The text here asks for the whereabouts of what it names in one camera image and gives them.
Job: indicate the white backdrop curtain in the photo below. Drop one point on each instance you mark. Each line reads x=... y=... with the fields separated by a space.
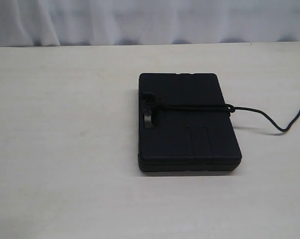
x=130 y=22

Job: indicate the black plastic carry case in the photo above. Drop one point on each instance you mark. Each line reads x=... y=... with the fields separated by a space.
x=184 y=124

